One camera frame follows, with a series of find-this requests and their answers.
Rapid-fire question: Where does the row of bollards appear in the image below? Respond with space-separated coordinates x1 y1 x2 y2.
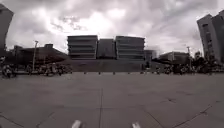
82 70 152 76

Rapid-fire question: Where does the wide grey striped building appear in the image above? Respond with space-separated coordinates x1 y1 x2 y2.
66 34 146 61

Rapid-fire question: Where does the low grey building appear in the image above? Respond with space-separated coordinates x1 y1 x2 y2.
158 51 190 64

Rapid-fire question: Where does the robot's own part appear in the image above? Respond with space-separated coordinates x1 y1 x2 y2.
131 122 142 128
71 119 82 128

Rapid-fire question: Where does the low dark building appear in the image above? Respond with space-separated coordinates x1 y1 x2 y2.
12 43 70 66

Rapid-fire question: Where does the row of parked bicycles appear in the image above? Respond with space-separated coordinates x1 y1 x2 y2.
0 62 74 80
155 63 224 76

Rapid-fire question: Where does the pale lamp pole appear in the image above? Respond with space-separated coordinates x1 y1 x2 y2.
31 40 39 72

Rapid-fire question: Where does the row of dark trees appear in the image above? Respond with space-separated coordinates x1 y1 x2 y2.
186 55 224 72

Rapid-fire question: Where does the tall grey building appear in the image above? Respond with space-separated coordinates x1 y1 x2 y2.
196 9 224 64

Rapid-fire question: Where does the tall dark building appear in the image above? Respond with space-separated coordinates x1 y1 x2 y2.
0 3 15 57

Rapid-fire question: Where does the low grey wall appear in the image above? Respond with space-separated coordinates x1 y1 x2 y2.
65 59 158 73

